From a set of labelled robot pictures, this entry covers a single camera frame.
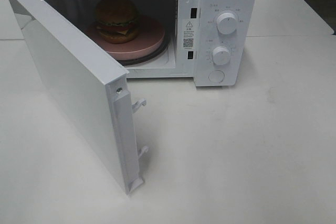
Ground round microwave door button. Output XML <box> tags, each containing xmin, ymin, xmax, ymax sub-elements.
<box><xmin>208</xmin><ymin>70</ymin><xmax>225</xmax><ymax>83</ymax></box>

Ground pink round plate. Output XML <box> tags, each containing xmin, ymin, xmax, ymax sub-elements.
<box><xmin>86</xmin><ymin>15</ymin><xmax>165</xmax><ymax>61</ymax></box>

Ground white microwave door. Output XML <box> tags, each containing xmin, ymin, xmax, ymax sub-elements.
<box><xmin>9</xmin><ymin>0</ymin><xmax>148</xmax><ymax>194</ymax></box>

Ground burger with lettuce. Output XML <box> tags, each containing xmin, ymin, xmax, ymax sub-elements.
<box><xmin>95</xmin><ymin>0</ymin><xmax>140</xmax><ymax>44</ymax></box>

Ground lower white microwave knob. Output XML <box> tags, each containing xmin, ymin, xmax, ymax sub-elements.
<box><xmin>212</xmin><ymin>46</ymin><xmax>231</xmax><ymax>66</ymax></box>

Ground white microwave knob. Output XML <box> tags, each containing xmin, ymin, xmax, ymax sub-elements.
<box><xmin>215</xmin><ymin>10</ymin><xmax>238</xmax><ymax>35</ymax></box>
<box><xmin>212</xmin><ymin>46</ymin><xmax>231</xmax><ymax>66</ymax></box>

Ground white warning label sticker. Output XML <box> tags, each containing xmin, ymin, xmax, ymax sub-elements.
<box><xmin>182</xmin><ymin>19</ymin><xmax>196</xmax><ymax>49</ymax></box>

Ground white microwave oven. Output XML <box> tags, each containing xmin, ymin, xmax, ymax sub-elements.
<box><xmin>45</xmin><ymin>0</ymin><xmax>255</xmax><ymax>87</ymax></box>

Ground upper white microwave knob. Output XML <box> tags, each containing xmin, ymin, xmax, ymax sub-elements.
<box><xmin>215</xmin><ymin>10</ymin><xmax>238</xmax><ymax>35</ymax></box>

